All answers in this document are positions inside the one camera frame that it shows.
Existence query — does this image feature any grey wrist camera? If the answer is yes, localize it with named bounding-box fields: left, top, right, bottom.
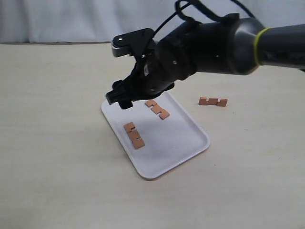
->
left=111, top=28, right=156, bottom=57

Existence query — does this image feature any black cable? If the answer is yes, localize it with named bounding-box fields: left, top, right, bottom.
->
left=142, top=0, right=255, bottom=55

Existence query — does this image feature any notched brown wooden piece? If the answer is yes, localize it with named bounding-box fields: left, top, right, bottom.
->
left=198, top=97, right=228, bottom=107
left=145, top=100, right=170, bottom=120
left=123, top=122, right=145, bottom=149

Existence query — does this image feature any white plastic tray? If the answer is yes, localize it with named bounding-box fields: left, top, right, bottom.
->
left=101, top=92, right=210, bottom=179

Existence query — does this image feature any white backdrop cloth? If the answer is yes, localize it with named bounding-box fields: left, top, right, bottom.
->
left=0, top=0, right=305, bottom=43

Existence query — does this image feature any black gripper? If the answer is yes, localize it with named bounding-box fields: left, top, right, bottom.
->
left=106, top=20, right=235, bottom=110

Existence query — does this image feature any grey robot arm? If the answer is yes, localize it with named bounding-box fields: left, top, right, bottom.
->
left=106, top=16, right=305, bottom=109

